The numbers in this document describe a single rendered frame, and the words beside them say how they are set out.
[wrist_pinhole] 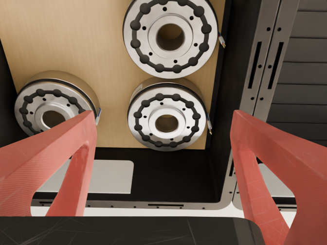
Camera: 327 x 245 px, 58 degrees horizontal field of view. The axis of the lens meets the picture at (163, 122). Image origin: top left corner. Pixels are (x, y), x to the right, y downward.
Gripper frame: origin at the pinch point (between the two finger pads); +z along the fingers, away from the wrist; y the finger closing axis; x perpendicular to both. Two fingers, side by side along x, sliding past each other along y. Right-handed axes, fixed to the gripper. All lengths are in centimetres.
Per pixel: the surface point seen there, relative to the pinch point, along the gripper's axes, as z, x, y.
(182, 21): 20.6, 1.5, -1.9
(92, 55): 24.4, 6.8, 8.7
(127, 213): 37, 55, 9
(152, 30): 20.6, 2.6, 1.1
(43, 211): 37, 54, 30
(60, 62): 24.4, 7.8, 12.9
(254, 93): 14.3, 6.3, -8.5
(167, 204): 14.5, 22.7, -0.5
